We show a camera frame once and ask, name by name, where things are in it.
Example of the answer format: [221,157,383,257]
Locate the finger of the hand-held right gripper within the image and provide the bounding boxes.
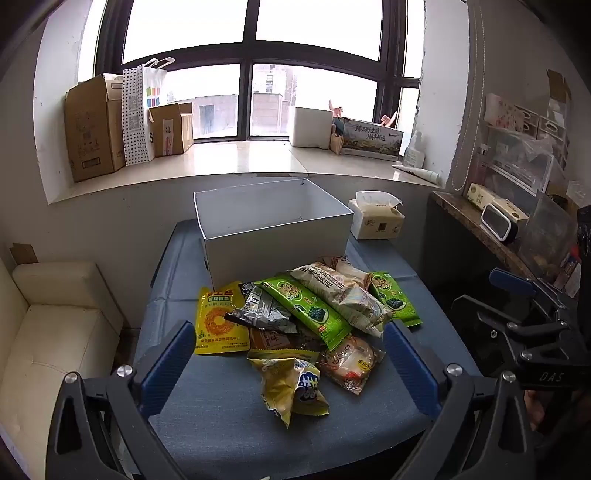
[450,294,575,367]
[489,267,578,317]

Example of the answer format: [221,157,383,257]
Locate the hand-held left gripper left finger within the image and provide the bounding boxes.
[45,320,197,480]

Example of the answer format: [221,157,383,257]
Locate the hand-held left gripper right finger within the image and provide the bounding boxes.
[383,320,536,480]

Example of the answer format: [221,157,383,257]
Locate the clear bread packet orange print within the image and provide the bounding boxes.
[318,335,386,396]

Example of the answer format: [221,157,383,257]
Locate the yellow sunflower-print snack packet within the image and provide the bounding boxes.
[194,282,251,355]

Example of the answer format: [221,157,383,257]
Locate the small green seaweed packet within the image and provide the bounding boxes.
[368,271,422,328]

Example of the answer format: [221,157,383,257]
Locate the long beige shiny snack packet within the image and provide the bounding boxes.
[290,262,393,337]

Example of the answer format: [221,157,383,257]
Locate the brown snack packet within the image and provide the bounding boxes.
[249,325,324,354]

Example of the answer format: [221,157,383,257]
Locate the silver black snack packet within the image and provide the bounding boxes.
[225,282,301,334]

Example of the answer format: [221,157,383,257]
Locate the yellow blue snack packet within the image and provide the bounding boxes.
[248,349,330,429]

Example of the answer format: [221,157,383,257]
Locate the large green seaweed packet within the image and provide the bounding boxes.
[255,274,352,350]

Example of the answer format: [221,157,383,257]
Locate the white cardboard box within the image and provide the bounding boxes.
[193,178,355,289]

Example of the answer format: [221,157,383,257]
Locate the person's right hand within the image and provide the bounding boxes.
[524,390,546,428]

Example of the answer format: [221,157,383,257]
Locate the white black desk clock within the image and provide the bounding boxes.
[481,203,520,244]

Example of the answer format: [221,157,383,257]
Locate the clear plastic container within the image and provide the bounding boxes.
[517,189,578,273]

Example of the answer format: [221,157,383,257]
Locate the blue tablecloth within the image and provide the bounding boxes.
[133,219,483,480]

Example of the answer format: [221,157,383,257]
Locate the wooden side shelf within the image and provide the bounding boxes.
[431,190,536,282]

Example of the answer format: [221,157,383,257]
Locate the beige long box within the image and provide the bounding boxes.
[466,182,529,222]

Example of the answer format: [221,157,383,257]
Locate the clear plastic drawer organiser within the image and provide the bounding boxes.
[480,124,568,208]

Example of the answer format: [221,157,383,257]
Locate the cream sofa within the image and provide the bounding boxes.
[0,258,125,480]

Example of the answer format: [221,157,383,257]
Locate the white tube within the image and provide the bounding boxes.
[392,164,441,185]

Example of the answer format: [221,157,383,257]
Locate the beige tissue pack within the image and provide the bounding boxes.
[348,190,406,241]

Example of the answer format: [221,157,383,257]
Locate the white bottle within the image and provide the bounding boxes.
[403,130,426,169]

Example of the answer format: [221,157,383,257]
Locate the white mini drawer unit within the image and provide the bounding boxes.
[512,105,570,141]

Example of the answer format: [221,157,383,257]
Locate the pink floral pouch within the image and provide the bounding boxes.
[485,92,527,132]

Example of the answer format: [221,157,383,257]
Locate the grey hanging cloth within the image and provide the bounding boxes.
[447,0,486,191]

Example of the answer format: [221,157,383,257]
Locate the cardboard scrap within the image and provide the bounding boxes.
[10,243,38,265]

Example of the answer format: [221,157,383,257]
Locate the landscape printed box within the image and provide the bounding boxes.
[330,115,404,161]

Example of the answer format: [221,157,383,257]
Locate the stone windowsill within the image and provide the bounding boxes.
[48,138,448,204]

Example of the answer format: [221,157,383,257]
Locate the small open cardboard box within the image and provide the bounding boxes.
[148,102,195,158]

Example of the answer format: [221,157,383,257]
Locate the large cardboard box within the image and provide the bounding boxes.
[64,74,126,183]

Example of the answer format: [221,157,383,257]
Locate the white foam box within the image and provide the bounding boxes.
[288,107,342,149]

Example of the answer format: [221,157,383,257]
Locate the white bag coloured squares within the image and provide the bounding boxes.
[141,56,177,160]

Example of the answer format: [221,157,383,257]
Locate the black window frame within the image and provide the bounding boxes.
[95,0,423,141]

